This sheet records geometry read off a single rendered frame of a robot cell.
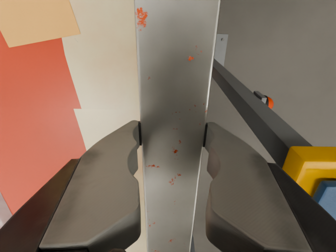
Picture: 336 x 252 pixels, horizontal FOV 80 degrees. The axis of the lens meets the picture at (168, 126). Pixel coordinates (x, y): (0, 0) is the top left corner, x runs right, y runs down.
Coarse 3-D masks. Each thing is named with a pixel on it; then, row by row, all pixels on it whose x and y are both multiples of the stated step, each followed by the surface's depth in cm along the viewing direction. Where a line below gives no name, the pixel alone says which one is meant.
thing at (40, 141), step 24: (0, 120) 15; (24, 120) 15; (48, 120) 15; (72, 120) 15; (0, 144) 16; (24, 144) 16; (48, 144) 16; (72, 144) 16; (0, 168) 18; (24, 168) 18; (48, 168) 18; (0, 192) 19; (24, 192) 19; (0, 216) 21
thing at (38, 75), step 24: (0, 48) 13; (24, 48) 13; (48, 48) 13; (0, 72) 14; (24, 72) 14; (48, 72) 14; (0, 96) 14; (24, 96) 14; (48, 96) 14; (72, 96) 14
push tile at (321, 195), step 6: (324, 180) 19; (330, 180) 19; (318, 186) 19; (324, 186) 18; (330, 186) 18; (318, 192) 19; (324, 192) 18; (330, 192) 18; (318, 198) 19; (324, 198) 19; (330, 198) 19; (324, 204) 19; (330, 204) 19; (330, 210) 20
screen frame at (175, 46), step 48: (144, 0) 9; (192, 0) 9; (144, 48) 10; (192, 48) 10; (144, 96) 11; (192, 96) 11; (144, 144) 12; (192, 144) 12; (144, 192) 14; (192, 192) 14
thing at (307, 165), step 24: (216, 48) 103; (216, 72) 70; (240, 96) 47; (264, 96) 46; (264, 120) 36; (264, 144) 36; (288, 144) 29; (288, 168) 21; (312, 168) 19; (312, 192) 21
